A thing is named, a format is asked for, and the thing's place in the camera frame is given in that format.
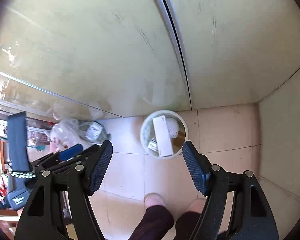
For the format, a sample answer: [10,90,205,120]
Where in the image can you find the glass door cabinet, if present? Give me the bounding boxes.
[0,67,58,230]

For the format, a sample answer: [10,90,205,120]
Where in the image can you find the person's leg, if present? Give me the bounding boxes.
[129,204,175,240]
[174,211,205,240]

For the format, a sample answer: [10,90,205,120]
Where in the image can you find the white cardboard box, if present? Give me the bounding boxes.
[152,115,174,157]

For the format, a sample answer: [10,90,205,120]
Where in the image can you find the yellow lower cabinets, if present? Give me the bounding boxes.
[0,0,300,210]

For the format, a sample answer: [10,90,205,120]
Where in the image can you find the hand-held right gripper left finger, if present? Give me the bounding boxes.
[14,140,113,240]

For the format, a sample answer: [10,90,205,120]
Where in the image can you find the person's left leg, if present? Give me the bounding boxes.
[129,204,175,240]

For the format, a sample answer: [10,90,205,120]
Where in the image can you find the clear plastic bag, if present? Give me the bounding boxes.
[49,119,110,153]

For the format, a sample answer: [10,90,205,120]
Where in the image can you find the person's right leg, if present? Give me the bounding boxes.
[174,211,205,240]

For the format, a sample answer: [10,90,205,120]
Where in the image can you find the white round waste bin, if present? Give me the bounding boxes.
[140,109,189,159]

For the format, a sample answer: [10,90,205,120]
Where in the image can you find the white foam fruit net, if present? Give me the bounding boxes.
[166,119,178,138]

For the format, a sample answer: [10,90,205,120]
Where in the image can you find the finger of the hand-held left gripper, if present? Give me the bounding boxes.
[30,144,100,173]
[7,112,35,179]

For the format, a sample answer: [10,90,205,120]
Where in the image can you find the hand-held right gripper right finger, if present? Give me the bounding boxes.
[182,140,280,240]

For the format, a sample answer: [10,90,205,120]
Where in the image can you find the pink slipper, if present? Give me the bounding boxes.
[144,193,165,208]
[185,198,207,213]

